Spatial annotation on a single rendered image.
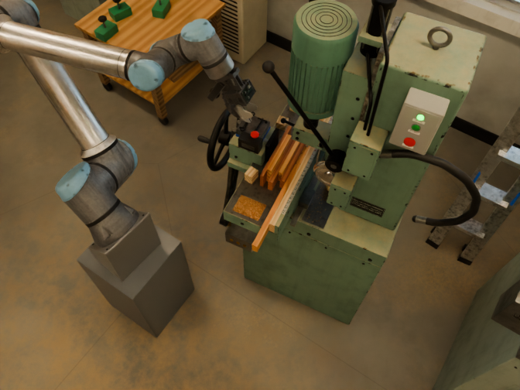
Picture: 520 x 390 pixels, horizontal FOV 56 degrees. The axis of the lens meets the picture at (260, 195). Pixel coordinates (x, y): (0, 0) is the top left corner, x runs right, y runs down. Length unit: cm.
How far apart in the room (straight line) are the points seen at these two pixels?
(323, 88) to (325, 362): 142
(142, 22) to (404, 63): 196
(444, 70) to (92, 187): 119
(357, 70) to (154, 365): 167
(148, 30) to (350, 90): 172
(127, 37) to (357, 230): 173
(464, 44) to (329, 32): 34
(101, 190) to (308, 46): 90
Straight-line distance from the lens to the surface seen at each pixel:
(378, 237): 180
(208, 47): 149
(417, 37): 136
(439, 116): 125
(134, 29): 294
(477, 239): 260
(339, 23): 138
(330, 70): 140
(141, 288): 199
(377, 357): 249
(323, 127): 169
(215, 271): 256
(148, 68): 142
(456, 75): 129
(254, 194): 171
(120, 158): 191
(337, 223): 180
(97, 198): 180
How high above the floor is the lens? 236
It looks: 59 degrees down
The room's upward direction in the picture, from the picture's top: 1 degrees clockwise
